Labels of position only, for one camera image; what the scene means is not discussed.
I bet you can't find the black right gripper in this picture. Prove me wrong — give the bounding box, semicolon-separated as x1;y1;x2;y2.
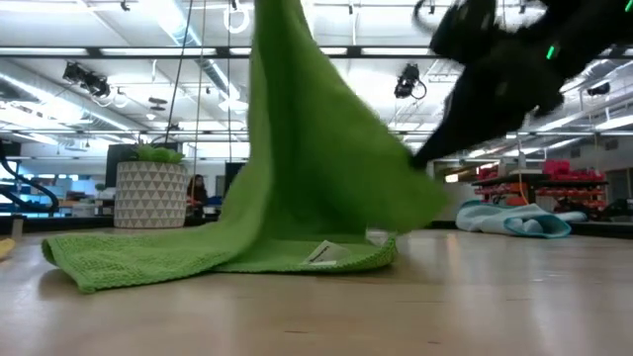
409;52;566;170

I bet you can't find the thin black hanging cable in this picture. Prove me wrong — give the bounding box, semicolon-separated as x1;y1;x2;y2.
164;0;195;145

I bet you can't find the white cable ring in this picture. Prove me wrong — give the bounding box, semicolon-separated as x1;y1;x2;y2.
223;2;251;36

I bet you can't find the green microfiber towel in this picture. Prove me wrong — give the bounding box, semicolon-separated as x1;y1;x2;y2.
42;0;446;294

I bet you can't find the succulent in patterned white pot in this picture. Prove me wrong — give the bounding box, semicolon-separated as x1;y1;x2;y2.
114;142;188;229

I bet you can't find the shelf with red bins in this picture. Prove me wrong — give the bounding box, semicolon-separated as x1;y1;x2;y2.
472;158;610;212

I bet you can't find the black ceiling camera rig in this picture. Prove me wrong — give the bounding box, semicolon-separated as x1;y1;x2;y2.
62;62;111;98

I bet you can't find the light blue microfiber towel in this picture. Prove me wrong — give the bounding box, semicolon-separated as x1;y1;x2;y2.
455;200;588;240

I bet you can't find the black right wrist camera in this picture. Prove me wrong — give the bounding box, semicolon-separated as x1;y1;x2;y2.
428;0;499;64

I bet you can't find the black ceiling camera with cable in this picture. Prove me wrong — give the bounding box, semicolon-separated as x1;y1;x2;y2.
394;62;427;101

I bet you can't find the black right camera cable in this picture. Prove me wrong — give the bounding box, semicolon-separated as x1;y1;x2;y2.
412;0;449;32

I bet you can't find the curved black arm cable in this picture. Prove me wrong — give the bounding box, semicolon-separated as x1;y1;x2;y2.
0;140;60;215

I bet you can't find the person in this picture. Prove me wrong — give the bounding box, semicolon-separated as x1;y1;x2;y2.
185;173;210;222

